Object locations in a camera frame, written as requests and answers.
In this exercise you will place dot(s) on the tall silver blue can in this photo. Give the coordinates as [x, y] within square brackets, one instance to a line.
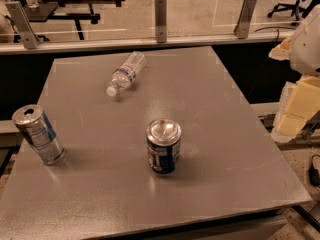
[36, 128]

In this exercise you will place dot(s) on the middle metal panel bracket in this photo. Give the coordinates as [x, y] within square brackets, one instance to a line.
[161, 21]

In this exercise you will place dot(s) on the blue pepsi can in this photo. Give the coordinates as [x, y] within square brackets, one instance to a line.
[163, 138]

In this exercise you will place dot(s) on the metal barrier rail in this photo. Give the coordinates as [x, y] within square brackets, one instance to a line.
[141, 43]

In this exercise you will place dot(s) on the yellow foam block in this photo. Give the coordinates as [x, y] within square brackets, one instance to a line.
[299, 102]

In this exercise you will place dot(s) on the left metal panel bracket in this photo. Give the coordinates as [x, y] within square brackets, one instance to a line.
[28, 38]

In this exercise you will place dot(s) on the black office chair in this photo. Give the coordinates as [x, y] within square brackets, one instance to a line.
[299, 9]

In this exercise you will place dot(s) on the right metal panel bracket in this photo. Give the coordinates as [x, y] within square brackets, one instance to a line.
[242, 27]

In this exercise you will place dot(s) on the black power adapter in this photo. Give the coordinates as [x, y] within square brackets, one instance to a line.
[313, 173]

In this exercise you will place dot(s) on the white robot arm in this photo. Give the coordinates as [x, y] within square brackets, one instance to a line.
[304, 54]

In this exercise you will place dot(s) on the black background table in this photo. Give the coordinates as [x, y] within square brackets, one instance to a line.
[47, 11]

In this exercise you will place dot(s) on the clear plastic water bottle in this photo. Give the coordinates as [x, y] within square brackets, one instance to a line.
[124, 76]

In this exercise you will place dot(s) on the metal panel bracket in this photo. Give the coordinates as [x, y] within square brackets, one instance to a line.
[161, 21]
[242, 27]
[28, 38]

